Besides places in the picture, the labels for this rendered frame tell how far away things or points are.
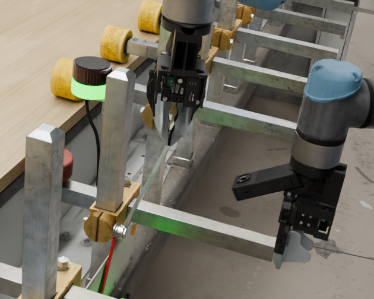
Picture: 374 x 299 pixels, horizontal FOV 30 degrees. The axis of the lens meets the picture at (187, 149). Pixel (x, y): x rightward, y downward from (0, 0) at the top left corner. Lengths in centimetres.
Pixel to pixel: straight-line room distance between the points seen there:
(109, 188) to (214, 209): 171
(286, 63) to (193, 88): 284
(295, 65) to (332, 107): 283
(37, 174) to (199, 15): 32
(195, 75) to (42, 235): 31
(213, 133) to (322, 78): 87
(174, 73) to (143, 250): 48
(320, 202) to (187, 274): 141
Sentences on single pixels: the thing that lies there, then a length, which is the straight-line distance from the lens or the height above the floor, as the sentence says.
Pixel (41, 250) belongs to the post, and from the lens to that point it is 92.
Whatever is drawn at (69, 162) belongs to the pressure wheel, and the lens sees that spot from 122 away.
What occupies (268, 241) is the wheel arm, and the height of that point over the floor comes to 86.
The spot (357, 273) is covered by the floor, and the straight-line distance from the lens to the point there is 268.
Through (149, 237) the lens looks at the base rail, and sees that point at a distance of 141.
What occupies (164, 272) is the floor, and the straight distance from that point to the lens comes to 246.
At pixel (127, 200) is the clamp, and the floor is 87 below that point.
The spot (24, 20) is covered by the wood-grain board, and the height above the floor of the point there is 90.
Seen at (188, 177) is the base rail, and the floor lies 70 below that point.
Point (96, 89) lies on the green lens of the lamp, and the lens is 107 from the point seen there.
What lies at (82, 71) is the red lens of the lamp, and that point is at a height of 111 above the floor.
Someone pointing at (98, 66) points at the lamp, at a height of 111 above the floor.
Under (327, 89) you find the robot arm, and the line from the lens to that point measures 100.
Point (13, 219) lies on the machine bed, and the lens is 135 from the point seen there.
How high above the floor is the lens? 152
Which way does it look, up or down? 28 degrees down
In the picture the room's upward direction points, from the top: 9 degrees clockwise
